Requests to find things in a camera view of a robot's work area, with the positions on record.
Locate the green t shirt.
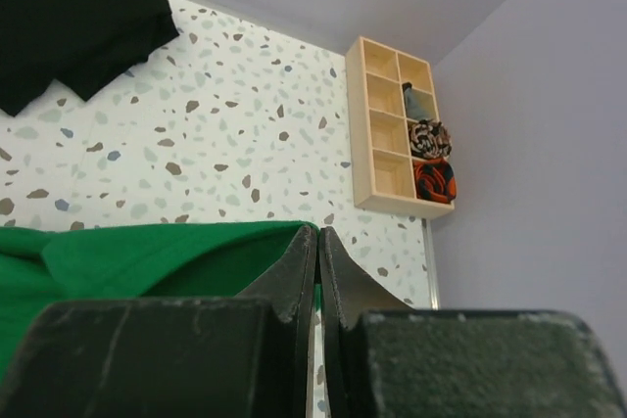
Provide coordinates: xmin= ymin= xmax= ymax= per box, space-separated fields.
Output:
xmin=1 ymin=221 xmax=306 ymax=370

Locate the aluminium frame rail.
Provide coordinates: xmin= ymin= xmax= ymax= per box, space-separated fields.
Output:
xmin=421 ymin=219 xmax=441 ymax=309

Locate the grey rolled sock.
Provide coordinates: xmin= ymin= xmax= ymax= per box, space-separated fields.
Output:
xmin=402 ymin=82 xmax=435 ymax=121

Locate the orange black sock roll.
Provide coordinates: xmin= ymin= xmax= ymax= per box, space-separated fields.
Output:
xmin=412 ymin=159 xmax=457 ymax=204

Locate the black folded garment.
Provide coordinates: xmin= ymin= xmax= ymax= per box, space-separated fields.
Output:
xmin=1 ymin=0 xmax=179 ymax=116

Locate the wooden compartment organizer box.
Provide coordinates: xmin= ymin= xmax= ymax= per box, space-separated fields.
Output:
xmin=346 ymin=36 xmax=455 ymax=220

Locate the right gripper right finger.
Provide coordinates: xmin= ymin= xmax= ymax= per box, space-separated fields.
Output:
xmin=318 ymin=227 xmax=626 ymax=417

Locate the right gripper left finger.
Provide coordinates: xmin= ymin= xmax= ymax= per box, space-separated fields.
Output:
xmin=1 ymin=224 xmax=317 ymax=417

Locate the black white patterned sock roll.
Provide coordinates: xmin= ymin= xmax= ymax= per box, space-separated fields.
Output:
xmin=408 ymin=119 xmax=452 ymax=160

